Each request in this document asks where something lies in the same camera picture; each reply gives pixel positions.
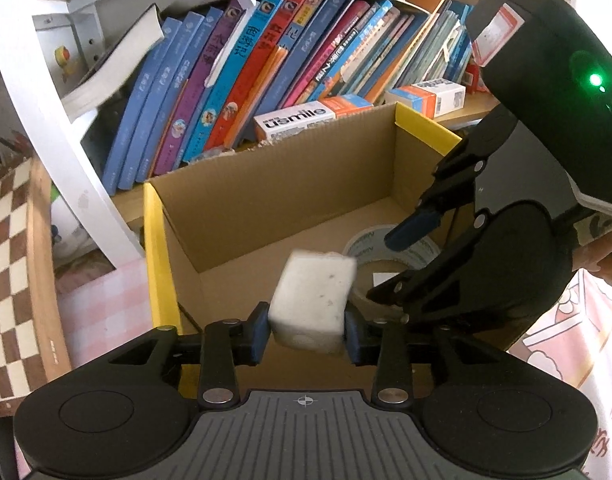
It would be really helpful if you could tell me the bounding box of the thick grey-edged book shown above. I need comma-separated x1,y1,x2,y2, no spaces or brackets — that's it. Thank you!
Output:
61,2,165,121

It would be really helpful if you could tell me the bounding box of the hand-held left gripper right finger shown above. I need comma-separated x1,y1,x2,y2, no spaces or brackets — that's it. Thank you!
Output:
345,312,531,407

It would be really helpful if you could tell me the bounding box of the white sponge block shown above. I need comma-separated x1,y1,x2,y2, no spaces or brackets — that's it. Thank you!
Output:
267,249,357,356

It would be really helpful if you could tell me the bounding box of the white adhesive tape roll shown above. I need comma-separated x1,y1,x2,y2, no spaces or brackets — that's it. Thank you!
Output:
343,224,441,306

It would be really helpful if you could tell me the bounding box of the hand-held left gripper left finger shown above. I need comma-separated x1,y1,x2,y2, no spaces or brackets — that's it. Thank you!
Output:
76,302,271,408

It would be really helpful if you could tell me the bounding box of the row of colourful books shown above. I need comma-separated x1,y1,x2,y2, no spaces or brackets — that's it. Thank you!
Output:
103,0,479,196

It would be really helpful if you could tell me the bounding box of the pink checkered cloth desktop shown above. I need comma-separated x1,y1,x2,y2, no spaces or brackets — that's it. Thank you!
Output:
16,255,612,480

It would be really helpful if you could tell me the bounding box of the white bookshelf frame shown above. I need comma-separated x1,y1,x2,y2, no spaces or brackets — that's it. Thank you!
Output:
0,0,486,271

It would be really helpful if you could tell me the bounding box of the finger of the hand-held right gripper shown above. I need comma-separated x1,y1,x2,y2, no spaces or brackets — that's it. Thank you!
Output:
386,105,524,252
366,250,486,311

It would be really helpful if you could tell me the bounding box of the yellow cardboard box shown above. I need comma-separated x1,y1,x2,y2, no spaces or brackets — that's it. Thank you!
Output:
142,101,464,401

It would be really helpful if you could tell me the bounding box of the person's right hand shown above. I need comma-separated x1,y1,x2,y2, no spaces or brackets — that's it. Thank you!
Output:
573,232,612,291

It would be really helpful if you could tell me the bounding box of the small white orange carton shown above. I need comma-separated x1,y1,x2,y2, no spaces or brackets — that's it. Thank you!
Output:
385,79,466,120

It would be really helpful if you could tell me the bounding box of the long white orange box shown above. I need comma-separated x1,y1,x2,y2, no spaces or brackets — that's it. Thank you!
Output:
253,94,374,142

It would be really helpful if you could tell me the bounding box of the wooden chessboard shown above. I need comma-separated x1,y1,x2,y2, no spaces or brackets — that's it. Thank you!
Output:
0,157,72,406

